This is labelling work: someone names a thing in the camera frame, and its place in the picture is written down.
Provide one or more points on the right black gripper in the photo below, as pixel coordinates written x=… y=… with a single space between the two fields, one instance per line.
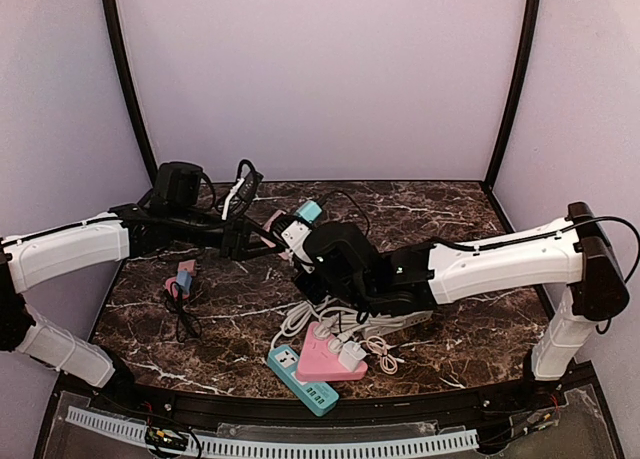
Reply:
x=304 y=280

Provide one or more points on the black frame post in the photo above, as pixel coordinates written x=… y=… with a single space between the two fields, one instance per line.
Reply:
x=521 y=62
x=128 y=88

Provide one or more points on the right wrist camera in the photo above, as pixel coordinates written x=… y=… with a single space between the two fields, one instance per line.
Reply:
x=293 y=237

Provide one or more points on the light pink charger block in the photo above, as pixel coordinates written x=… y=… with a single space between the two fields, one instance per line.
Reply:
x=186 y=271

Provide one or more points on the white slotted cable duct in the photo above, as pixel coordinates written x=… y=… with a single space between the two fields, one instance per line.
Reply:
x=206 y=445

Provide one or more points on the teal power strip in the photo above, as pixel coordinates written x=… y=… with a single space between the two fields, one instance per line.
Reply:
x=318 y=397

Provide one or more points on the right black frame post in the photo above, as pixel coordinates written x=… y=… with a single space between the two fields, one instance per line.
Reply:
x=521 y=62

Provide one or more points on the white power strip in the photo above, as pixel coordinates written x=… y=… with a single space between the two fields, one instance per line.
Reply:
x=383 y=325

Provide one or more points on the teal charger plug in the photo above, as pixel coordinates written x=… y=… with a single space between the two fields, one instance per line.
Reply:
x=309 y=212

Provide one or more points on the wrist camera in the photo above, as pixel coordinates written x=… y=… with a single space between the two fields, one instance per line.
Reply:
x=241 y=195
x=293 y=237

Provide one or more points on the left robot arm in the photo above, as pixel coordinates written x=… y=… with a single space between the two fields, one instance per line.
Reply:
x=168 y=212

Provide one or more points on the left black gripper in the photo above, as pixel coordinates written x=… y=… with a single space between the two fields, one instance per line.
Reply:
x=232 y=239

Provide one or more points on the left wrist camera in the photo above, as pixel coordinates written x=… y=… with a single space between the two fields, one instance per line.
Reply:
x=241 y=195

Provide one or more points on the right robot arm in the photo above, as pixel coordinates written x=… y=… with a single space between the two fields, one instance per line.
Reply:
x=336 y=259

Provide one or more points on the left black frame post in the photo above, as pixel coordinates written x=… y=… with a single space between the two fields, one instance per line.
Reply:
x=128 y=88

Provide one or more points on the bright pink plug adapter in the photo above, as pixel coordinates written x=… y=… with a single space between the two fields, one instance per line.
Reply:
x=172 y=287

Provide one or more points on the left circuit board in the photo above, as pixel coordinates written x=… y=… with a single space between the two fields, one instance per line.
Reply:
x=166 y=438

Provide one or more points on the pink triangular power strip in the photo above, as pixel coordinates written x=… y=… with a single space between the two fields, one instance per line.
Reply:
x=317 y=362

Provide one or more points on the white usb charger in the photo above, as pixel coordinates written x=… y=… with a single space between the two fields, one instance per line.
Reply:
x=352 y=357

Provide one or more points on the pink cube socket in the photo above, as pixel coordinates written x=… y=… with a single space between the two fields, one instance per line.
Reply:
x=276 y=226

